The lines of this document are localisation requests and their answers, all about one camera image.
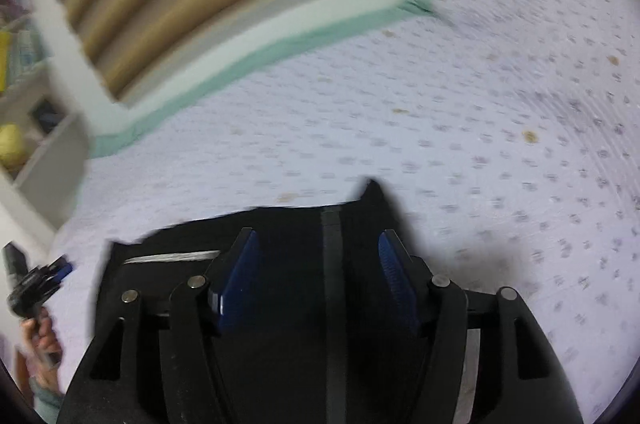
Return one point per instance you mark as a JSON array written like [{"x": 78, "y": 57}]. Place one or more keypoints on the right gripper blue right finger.
[{"x": 402, "y": 278}]

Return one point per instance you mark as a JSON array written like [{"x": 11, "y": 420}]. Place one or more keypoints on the white bookshelf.
[{"x": 44, "y": 144}]

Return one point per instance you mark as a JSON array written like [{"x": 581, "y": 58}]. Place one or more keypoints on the yellow globe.
[{"x": 12, "y": 146}]

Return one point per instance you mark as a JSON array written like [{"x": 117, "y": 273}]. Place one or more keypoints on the small black picture frame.
[{"x": 46, "y": 115}]

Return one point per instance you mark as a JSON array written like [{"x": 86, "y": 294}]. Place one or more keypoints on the green bed sheet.
[{"x": 108, "y": 145}]

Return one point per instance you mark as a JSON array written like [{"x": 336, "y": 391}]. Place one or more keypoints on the person left hand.
[{"x": 40, "y": 340}]

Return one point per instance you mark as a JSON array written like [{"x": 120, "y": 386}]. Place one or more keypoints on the black hooded jacket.
[{"x": 320, "y": 341}]

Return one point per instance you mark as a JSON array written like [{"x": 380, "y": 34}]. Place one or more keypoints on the middle shelf book row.
[{"x": 21, "y": 47}]

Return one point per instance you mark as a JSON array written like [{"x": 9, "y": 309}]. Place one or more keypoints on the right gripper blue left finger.
[{"x": 231, "y": 276}]

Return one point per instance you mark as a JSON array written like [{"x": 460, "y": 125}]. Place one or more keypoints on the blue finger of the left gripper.
[{"x": 57, "y": 271}]

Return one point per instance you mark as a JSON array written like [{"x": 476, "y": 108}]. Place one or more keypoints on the person left forearm green sleeve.
[{"x": 48, "y": 399}]

